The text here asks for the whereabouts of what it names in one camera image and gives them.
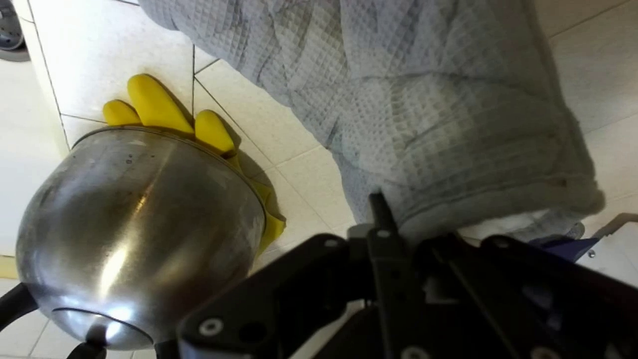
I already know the yellow rubber glove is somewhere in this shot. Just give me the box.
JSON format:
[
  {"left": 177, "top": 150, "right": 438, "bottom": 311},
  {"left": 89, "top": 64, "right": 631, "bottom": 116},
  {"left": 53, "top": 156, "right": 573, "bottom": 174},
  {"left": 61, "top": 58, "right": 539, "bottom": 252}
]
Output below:
[{"left": 99, "top": 72, "right": 288, "bottom": 256}]

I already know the steel kettle black handle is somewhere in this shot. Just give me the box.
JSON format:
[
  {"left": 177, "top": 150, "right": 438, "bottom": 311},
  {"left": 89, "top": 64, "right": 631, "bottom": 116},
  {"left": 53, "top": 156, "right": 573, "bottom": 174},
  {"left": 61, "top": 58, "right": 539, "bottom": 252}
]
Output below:
[{"left": 0, "top": 124, "right": 268, "bottom": 359}]

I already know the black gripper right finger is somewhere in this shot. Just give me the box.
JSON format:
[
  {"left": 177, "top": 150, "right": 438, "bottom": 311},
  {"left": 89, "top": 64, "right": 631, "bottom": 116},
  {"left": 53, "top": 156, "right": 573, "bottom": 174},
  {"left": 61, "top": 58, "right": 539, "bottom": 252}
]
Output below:
[{"left": 396, "top": 228, "right": 638, "bottom": 359}]

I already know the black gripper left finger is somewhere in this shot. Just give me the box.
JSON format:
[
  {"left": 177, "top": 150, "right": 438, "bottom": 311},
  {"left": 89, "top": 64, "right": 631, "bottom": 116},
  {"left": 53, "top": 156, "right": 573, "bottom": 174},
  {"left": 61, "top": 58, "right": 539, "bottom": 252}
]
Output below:
[{"left": 173, "top": 190, "right": 400, "bottom": 359}]

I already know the grey quilted oven mitten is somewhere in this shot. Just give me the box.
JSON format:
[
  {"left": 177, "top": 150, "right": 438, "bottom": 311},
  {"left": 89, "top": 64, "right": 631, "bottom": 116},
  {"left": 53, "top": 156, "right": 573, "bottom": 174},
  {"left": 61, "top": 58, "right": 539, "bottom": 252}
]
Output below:
[{"left": 135, "top": 0, "right": 607, "bottom": 264}]

